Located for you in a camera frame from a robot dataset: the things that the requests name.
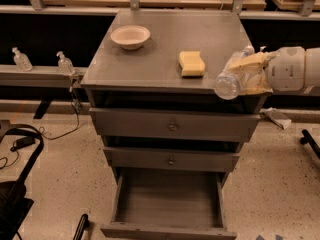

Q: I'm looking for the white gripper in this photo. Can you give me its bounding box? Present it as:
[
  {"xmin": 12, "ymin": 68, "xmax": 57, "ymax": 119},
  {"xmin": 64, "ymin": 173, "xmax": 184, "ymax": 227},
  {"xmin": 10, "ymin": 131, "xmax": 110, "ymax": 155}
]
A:
[{"xmin": 228, "ymin": 46, "xmax": 305, "ymax": 95}]

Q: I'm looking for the clear plastic bottle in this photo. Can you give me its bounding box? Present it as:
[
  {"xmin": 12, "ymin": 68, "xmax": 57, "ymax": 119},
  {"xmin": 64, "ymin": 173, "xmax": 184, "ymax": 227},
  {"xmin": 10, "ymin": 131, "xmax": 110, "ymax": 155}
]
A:
[{"xmin": 213, "ymin": 46, "xmax": 255, "ymax": 100}]

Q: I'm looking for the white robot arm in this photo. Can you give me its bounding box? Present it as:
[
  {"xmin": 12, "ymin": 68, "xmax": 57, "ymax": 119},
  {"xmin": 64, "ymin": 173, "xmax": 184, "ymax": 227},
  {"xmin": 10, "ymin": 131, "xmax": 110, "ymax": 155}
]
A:
[{"xmin": 227, "ymin": 46, "xmax": 320, "ymax": 92}]

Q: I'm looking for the small pump bottle right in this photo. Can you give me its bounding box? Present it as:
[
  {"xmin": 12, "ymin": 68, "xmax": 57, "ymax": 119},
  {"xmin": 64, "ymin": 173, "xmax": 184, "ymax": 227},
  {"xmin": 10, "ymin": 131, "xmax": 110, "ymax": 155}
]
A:
[{"xmin": 259, "ymin": 46, "xmax": 266, "ymax": 52}]

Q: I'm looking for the grey drawer cabinet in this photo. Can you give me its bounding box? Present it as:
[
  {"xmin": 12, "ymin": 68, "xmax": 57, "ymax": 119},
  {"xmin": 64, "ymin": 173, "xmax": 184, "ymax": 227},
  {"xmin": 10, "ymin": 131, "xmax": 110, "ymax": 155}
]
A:
[{"xmin": 80, "ymin": 9, "xmax": 273, "ymax": 183}]

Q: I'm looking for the grey top drawer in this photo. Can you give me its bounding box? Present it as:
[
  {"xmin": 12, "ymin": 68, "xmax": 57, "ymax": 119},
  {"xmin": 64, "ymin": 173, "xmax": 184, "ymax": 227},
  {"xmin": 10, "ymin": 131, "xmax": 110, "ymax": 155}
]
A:
[{"xmin": 89, "ymin": 108, "xmax": 260, "ymax": 142}]

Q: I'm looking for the grey middle drawer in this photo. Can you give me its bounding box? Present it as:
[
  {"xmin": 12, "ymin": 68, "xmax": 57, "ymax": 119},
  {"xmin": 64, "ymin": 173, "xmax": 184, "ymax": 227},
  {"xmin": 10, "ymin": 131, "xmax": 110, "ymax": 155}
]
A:
[{"xmin": 104, "ymin": 147, "xmax": 239, "ymax": 172}]

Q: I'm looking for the grey open bottom drawer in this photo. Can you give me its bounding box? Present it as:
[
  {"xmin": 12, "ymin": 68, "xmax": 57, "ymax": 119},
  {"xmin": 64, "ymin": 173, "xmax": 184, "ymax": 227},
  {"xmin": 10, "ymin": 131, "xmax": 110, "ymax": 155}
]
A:
[{"xmin": 101, "ymin": 168, "xmax": 237, "ymax": 240}]

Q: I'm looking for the clear pump bottle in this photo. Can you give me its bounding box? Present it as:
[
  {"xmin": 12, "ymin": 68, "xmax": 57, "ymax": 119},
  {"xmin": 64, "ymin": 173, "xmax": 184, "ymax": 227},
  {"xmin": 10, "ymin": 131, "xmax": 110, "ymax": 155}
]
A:
[
  {"xmin": 56, "ymin": 51, "xmax": 75, "ymax": 76},
  {"xmin": 12, "ymin": 47, "xmax": 33, "ymax": 71}
]

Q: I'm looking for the clear pump bottle far left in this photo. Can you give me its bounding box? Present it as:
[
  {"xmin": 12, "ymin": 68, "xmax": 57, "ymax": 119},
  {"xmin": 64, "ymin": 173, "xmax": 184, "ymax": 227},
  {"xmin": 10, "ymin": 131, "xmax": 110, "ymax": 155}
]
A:
[{"xmin": 12, "ymin": 47, "xmax": 33, "ymax": 71}]

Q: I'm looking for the grey block on floor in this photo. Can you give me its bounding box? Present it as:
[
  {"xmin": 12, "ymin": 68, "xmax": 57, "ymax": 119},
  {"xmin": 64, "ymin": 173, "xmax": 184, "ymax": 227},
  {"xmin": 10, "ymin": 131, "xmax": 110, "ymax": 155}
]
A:
[{"xmin": 264, "ymin": 108, "xmax": 292, "ymax": 130}]

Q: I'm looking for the yellow sponge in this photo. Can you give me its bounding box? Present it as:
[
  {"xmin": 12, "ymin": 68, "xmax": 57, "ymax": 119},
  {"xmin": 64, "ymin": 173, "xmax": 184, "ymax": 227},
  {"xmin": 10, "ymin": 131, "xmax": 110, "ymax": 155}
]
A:
[{"xmin": 179, "ymin": 51, "xmax": 205, "ymax": 77}]

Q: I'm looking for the black bar right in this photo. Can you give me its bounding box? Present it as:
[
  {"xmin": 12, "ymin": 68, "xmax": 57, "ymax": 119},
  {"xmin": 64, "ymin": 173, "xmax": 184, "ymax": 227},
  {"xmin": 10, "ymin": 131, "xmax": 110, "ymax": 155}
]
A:
[{"xmin": 300, "ymin": 129, "xmax": 320, "ymax": 159}]

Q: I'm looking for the beige bowl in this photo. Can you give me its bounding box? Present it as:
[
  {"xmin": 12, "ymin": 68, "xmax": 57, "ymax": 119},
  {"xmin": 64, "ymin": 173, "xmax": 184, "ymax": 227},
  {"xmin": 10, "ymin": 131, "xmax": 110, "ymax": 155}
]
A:
[{"xmin": 111, "ymin": 25, "xmax": 151, "ymax": 50}]

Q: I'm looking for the black power adapter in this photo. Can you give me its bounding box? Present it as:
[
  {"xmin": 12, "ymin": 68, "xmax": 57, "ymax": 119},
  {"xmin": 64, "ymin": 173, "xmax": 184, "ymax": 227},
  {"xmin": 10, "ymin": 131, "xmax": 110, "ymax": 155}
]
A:
[{"xmin": 15, "ymin": 136, "xmax": 35, "ymax": 149}]

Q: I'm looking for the black chair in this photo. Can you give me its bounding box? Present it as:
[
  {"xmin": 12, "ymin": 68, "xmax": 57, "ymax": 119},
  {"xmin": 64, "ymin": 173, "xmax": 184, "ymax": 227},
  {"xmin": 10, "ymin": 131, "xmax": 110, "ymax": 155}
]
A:
[{"xmin": 0, "ymin": 120, "xmax": 44, "ymax": 240}]

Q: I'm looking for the black cable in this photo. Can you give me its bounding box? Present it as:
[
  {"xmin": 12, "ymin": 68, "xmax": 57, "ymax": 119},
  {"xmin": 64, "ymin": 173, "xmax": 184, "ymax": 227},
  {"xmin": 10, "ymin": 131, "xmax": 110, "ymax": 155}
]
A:
[{"xmin": 0, "ymin": 83, "xmax": 83, "ymax": 170}]

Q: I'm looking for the black handle at bottom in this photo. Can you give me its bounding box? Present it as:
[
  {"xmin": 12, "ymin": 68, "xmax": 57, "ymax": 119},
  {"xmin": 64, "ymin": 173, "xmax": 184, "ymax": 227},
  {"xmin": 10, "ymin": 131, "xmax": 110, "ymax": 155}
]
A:
[{"xmin": 73, "ymin": 214, "xmax": 89, "ymax": 240}]

